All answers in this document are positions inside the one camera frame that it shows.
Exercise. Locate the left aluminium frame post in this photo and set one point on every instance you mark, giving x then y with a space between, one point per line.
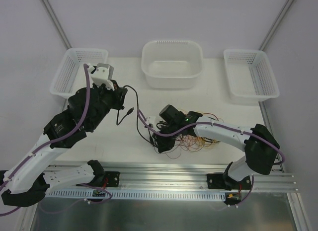
57 25

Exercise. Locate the left white perforated basket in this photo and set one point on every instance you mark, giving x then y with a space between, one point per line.
70 75

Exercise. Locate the right aluminium frame post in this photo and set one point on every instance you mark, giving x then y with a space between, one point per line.
276 24

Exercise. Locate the white perforated basket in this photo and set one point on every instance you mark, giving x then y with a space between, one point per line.
70 75
250 76

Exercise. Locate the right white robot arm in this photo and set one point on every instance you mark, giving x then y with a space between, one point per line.
258 145

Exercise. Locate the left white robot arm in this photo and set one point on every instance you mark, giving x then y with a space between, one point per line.
28 182

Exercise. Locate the aluminium frame post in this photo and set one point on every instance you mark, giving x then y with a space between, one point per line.
276 24
57 25

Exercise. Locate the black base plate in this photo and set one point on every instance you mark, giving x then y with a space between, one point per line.
110 179
216 181

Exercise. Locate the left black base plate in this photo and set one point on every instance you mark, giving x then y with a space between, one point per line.
110 179

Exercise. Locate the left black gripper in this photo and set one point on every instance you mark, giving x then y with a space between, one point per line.
120 96

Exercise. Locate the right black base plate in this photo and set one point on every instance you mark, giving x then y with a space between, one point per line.
216 181

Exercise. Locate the right white perforated basket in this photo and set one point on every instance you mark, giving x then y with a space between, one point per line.
250 76

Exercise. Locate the white slotted cable duct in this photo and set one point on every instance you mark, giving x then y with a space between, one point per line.
77 193

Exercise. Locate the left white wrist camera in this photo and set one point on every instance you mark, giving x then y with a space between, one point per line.
102 75

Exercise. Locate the aluminium mounting rail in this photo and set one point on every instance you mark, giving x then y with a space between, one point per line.
191 177

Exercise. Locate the white centre plastic tub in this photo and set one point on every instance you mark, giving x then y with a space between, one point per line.
172 64

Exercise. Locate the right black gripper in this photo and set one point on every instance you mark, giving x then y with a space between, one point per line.
162 143

